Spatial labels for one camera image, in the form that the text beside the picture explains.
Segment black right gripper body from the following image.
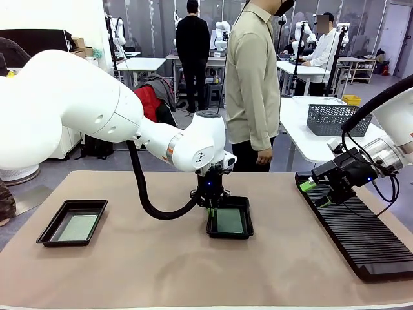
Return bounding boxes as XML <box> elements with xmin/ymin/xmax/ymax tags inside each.
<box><xmin>334</xmin><ymin>147</ymin><xmax>379</xmax><ymax>192</ymax></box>

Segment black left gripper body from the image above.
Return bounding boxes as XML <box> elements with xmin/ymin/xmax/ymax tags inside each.
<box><xmin>196</xmin><ymin>172</ymin><xmax>226</xmax><ymax>198</ymax></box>

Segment green circuit board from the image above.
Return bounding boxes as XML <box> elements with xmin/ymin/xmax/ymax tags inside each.
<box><xmin>216</xmin><ymin>208</ymin><xmax>244</xmax><ymax>234</ymax></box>
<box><xmin>57</xmin><ymin>214</ymin><xmax>99</xmax><ymax>242</ymax></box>

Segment black ESD tray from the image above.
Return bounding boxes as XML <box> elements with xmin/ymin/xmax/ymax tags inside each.
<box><xmin>35</xmin><ymin>199</ymin><xmax>109</xmax><ymax>248</ymax></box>
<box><xmin>205</xmin><ymin>196</ymin><xmax>255</xmax><ymax>240</ymax></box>

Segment person's right forearm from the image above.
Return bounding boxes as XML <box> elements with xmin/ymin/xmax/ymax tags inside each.
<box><xmin>248</xmin><ymin>103</ymin><xmax>277</xmax><ymax>152</ymax></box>

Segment person's right hand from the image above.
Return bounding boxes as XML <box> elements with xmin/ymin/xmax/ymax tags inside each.
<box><xmin>256</xmin><ymin>147</ymin><xmax>275</xmax><ymax>166</ymax></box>

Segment grey plastic basket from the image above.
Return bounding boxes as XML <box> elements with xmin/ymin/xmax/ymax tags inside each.
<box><xmin>306</xmin><ymin>103</ymin><xmax>374</xmax><ymax>138</ymax></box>

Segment black slotted board rack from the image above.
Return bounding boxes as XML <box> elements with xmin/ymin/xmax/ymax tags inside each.
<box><xmin>294</xmin><ymin>170</ymin><xmax>413</xmax><ymax>282</ymax></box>

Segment yellow bin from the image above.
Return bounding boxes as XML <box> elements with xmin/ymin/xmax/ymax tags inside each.
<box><xmin>341</xmin><ymin>94</ymin><xmax>363</xmax><ymax>107</ymax></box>

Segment dark green jacket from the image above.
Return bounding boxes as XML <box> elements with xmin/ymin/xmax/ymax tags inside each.
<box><xmin>156</xmin><ymin>101</ymin><xmax>178</xmax><ymax>129</ymax></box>

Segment grey stool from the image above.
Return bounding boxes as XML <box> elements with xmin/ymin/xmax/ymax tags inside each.
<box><xmin>206</xmin><ymin>82</ymin><xmax>224</xmax><ymax>109</ymax></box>

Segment red jacket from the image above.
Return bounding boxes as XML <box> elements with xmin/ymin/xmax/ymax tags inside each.
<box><xmin>134</xmin><ymin>85</ymin><xmax>163</xmax><ymax>123</ymax></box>

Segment wooden background shelf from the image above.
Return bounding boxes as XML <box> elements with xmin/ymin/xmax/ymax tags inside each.
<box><xmin>350</xmin><ymin>57</ymin><xmax>378</xmax><ymax>84</ymax></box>

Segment grey jacket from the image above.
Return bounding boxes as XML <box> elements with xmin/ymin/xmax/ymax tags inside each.
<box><xmin>138</xmin><ymin>74</ymin><xmax>177</xmax><ymax>112</ymax></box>

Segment white background desk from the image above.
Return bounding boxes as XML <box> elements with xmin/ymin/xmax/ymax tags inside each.
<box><xmin>276</xmin><ymin>59</ymin><xmax>332</xmax><ymax>96</ymax></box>

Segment black tripod stand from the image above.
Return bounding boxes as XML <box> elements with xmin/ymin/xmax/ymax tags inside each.
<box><xmin>288</xmin><ymin>22</ymin><xmax>306</xmax><ymax>96</ymax></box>
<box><xmin>325</xmin><ymin>27</ymin><xmax>349</xmax><ymax>98</ymax></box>

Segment black backpack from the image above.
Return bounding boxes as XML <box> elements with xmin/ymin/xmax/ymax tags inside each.
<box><xmin>80</xmin><ymin>134</ymin><xmax>116</xmax><ymax>161</ymax></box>

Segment person in white hoodie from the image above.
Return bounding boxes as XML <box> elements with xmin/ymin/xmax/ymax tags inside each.
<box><xmin>301</xmin><ymin>12</ymin><xmax>341</xmax><ymax>98</ymax></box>

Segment person in beige shirt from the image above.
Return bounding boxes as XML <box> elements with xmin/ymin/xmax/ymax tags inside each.
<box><xmin>224</xmin><ymin>0</ymin><xmax>297</xmax><ymax>173</ymax></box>

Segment white background table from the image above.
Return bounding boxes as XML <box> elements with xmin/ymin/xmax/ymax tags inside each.
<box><xmin>115</xmin><ymin>57</ymin><xmax>168</xmax><ymax>88</ymax></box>

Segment white cabinet desk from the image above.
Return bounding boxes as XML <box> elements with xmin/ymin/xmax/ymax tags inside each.
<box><xmin>48</xmin><ymin>125</ymin><xmax>83</xmax><ymax>161</ymax></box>

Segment grey door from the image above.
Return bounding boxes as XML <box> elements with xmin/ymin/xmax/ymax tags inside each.
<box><xmin>378</xmin><ymin>2</ymin><xmax>405</xmax><ymax>78</ymax></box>

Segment person in black clothes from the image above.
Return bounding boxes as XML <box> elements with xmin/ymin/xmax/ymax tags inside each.
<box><xmin>175</xmin><ymin>0</ymin><xmax>212</xmax><ymax>114</ymax></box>

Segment grey metal floor plate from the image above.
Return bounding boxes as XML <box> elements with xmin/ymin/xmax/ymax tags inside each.
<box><xmin>12</xmin><ymin>184</ymin><xmax>54</xmax><ymax>216</ymax></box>

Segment black face mask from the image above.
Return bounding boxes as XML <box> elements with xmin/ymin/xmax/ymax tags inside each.
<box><xmin>274</xmin><ymin>0</ymin><xmax>297</xmax><ymax>17</ymax></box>

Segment white air purifier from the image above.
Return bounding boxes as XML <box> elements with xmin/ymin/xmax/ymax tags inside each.
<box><xmin>0</xmin><ymin>163</ymin><xmax>41</xmax><ymax>187</ymax></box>

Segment camouflage patterned object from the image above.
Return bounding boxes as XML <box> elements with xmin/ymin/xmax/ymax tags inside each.
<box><xmin>0</xmin><ymin>178</ymin><xmax>17</xmax><ymax>227</ymax></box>

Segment black computer monitor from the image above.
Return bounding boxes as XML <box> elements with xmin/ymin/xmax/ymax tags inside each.
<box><xmin>0</xmin><ymin>28</ymin><xmax>74</xmax><ymax>59</ymax></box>

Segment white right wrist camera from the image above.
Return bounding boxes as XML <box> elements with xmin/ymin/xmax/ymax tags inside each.
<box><xmin>327</xmin><ymin>138</ymin><xmax>345</xmax><ymax>155</ymax></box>

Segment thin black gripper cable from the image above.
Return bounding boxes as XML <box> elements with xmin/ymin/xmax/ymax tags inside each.
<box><xmin>341</xmin><ymin>129</ymin><xmax>401</xmax><ymax>218</ymax></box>

